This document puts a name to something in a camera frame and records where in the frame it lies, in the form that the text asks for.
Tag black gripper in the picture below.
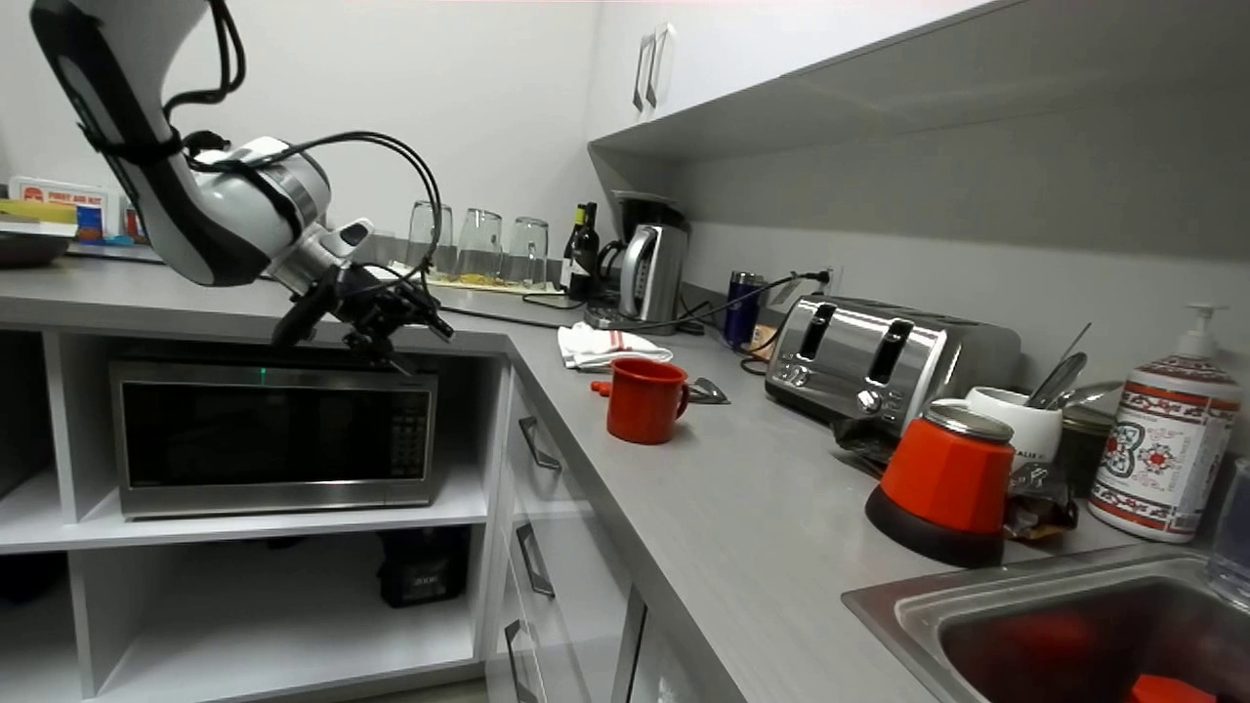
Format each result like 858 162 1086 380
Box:
329 261 455 380

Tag white drawer with metal handle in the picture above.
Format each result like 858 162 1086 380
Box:
484 598 656 703
500 372 607 532
496 484 633 643

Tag red cup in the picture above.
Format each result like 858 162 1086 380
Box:
584 356 695 449

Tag white open shelf unit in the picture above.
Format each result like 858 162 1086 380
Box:
0 304 515 703

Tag clear drinking glass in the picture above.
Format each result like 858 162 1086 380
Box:
455 204 508 261
406 193 462 256
502 210 554 266

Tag yellow patterned tray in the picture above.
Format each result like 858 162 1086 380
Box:
426 266 571 298

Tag stainless steel microwave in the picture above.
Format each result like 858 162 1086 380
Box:
105 358 449 524

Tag dark bottle with yellow cap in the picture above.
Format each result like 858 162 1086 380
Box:
560 193 607 298

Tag white towel with red stripes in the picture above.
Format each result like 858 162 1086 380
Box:
554 320 677 376

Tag black box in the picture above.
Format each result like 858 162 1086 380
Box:
373 524 474 614

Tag stainless steel electric kettle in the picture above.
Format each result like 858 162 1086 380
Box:
612 220 691 329

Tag black coffee maker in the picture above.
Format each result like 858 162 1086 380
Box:
597 192 695 309

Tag blue object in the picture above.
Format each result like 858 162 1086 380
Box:
717 266 773 351

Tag colourful cardboard box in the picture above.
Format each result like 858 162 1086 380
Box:
4 173 129 249

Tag dark bowl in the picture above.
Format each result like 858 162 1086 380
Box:
0 226 69 272

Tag stainless steel toaster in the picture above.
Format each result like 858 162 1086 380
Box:
763 292 1028 440

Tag white utensil mug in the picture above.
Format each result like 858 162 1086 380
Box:
959 382 1066 477

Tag metal spoon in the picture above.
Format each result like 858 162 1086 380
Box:
1024 320 1096 411

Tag dark glass jar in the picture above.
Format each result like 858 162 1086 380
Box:
1054 382 1125 507

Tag stainless steel sink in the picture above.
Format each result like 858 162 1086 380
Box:
840 544 1250 703

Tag patterned ceramic soap dispenser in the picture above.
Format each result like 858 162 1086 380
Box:
1086 300 1243 545

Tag red plastic item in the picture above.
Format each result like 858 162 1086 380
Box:
1125 669 1222 703

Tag long black power cable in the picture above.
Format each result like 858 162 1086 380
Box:
435 266 837 382

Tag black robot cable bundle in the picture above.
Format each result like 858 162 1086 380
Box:
160 0 449 283

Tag metal cabinet door handle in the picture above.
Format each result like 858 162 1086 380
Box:
629 32 659 115
648 19 681 113

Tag white wall cabinet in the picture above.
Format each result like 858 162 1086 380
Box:
583 0 1250 266

